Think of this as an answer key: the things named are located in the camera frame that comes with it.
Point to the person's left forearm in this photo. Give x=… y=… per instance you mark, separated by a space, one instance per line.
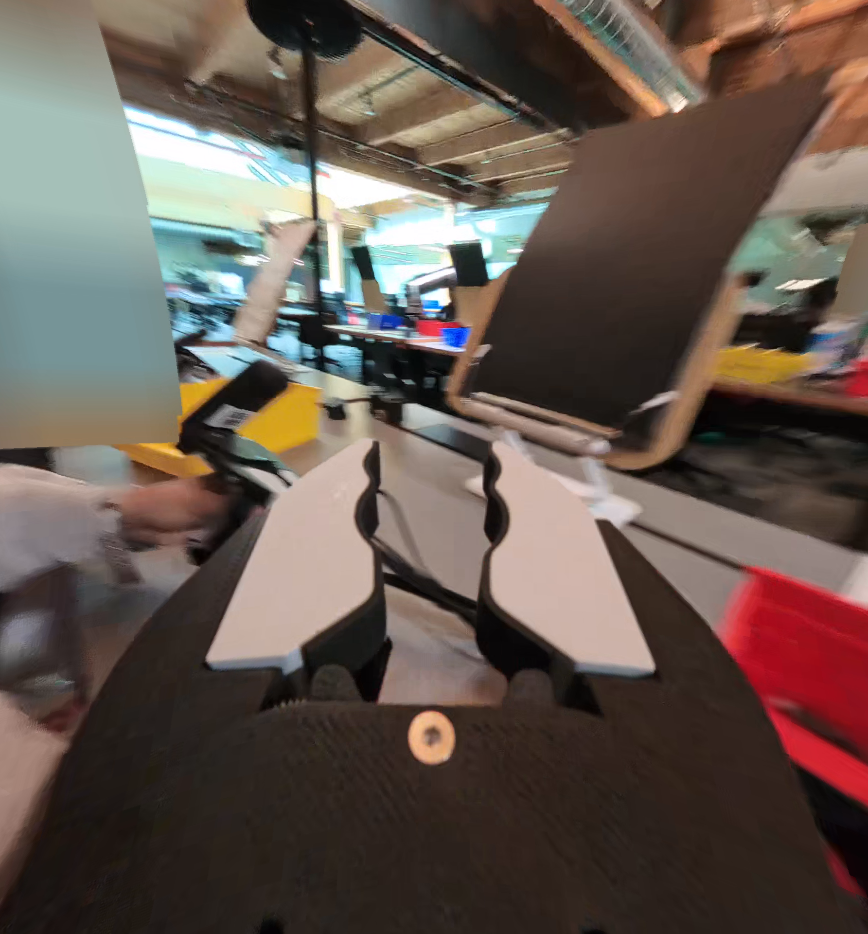
x=32 y=522

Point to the white screen stand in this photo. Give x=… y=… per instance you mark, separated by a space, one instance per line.
x=612 y=503

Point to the black round lamp on pole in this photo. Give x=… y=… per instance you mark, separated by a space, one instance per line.
x=310 y=22

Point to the grey desk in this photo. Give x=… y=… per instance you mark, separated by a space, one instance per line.
x=696 y=540

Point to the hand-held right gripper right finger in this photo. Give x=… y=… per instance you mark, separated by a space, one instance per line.
x=565 y=584

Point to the blue storage bin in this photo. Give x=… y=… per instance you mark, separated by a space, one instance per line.
x=455 y=338

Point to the black screen in wooden frame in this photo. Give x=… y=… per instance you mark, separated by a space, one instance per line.
x=623 y=292

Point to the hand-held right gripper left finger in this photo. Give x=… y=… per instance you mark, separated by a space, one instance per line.
x=310 y=569

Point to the small black box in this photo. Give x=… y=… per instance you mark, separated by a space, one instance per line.
x=388 y=408

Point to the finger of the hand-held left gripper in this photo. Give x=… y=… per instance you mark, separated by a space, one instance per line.
x=277 y=481

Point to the yellow storage bin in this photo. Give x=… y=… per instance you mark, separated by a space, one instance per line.
x=288 y=423
x=762 y=365

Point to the person's left hand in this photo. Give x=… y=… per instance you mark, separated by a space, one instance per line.
x=171 y=507

